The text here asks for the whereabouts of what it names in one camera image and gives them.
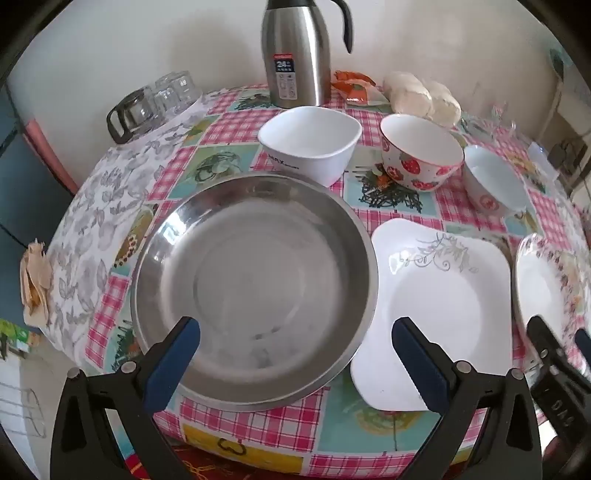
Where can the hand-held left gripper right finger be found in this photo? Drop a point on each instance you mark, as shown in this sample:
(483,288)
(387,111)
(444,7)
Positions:
(418,364)

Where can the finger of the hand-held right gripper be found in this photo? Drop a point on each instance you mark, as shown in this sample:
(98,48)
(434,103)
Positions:
(584,348)
(549,346)

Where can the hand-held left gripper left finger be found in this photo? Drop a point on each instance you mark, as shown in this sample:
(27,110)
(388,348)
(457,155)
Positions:
(173,364)

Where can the white square plate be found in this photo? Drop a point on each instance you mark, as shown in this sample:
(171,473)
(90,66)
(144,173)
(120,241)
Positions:
(438,314)

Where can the floral rimmed round plate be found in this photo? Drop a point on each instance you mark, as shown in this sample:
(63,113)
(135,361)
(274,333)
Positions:
(540,286)

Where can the small pale blue bowl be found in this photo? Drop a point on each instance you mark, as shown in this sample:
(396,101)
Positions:
(489,170)

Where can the strawberry print bowl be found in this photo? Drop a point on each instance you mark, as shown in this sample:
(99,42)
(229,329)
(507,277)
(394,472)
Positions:
(415,170)

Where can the white square bowl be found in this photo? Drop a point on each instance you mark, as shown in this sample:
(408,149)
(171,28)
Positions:
(309,134)

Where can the pink checkered tablecloth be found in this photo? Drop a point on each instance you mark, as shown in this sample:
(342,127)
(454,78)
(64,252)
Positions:
(401,212)

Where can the green box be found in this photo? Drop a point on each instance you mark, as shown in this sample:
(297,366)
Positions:
(16,339)

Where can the tan paper bag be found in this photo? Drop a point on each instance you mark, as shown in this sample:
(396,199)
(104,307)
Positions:
(36,281)

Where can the clear plastic container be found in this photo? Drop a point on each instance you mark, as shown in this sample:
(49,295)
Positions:
(542,161)

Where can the grey leaf print tablecloth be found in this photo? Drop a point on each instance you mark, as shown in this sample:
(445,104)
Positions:
(101,194)

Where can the glass measuring cup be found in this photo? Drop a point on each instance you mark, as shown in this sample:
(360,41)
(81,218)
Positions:
(503,120)

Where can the glass ashtray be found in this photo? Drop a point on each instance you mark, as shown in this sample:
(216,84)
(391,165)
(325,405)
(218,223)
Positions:
(473,127)

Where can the glass teapot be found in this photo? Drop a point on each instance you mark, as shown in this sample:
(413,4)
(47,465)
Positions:
(136,110)

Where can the bag of steamed buns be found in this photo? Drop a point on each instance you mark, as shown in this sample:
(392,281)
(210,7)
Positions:
(415,94)

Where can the orange snack packet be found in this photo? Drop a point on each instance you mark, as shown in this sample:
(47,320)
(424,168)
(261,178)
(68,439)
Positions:
(358,90)

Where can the teal cloth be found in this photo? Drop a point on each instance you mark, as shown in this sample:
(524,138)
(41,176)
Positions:
(556,60)

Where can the stainless steel thermos jug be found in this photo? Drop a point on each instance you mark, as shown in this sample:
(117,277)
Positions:
(295,37)

